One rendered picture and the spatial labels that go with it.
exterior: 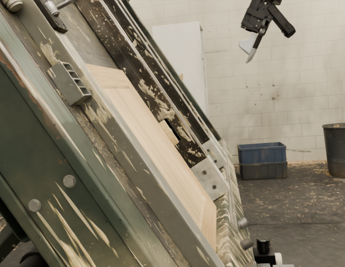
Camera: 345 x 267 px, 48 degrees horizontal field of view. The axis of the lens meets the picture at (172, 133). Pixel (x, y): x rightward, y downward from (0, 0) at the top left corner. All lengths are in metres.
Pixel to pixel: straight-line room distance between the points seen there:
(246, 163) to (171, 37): 1.89
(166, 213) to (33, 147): 0.31
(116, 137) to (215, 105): 5.49
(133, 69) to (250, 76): 5.00
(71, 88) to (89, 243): 0.29
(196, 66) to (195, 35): 0.37
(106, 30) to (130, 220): 0.86
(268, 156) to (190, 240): 4.52
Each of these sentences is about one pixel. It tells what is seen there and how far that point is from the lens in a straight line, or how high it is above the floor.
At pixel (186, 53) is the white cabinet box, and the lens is 4.79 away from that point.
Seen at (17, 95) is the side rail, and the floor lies 1.25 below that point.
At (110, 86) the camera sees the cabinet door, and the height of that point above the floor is 1.26.
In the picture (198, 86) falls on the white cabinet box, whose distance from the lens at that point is 4.76.
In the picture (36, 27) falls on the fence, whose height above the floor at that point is 1.36.
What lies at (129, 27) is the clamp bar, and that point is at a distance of 1.67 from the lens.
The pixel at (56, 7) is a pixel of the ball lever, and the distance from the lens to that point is 0.75.
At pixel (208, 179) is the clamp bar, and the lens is 1.21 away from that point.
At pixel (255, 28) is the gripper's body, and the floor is 1.41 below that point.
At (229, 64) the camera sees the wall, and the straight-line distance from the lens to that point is 6.15.
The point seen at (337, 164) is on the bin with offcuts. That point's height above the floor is 0.16.
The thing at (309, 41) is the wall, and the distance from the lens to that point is 6.27.
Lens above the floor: 1.24
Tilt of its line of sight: 6 degrees down
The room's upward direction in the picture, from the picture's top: 5 degrees counter-clockwise
